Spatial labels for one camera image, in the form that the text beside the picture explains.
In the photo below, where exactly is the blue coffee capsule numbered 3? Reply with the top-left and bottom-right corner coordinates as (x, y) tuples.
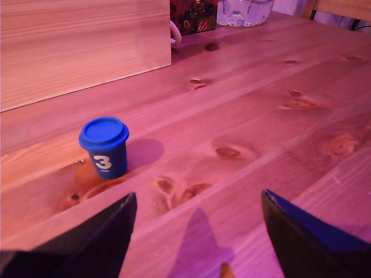
(78, 116), (130, 180)

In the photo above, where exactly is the large light wooden box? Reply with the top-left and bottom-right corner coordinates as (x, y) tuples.
(0, 0), (172, 113)

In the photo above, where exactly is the clear plastic water bottle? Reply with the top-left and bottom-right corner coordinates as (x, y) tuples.
(216, 0), (275, 28)

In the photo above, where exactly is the red floral patterned box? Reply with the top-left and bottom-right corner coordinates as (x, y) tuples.
(169, 0), (218, 36)

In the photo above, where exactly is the white cord loop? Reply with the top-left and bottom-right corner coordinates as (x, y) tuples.
(169, 20), (182, 45)

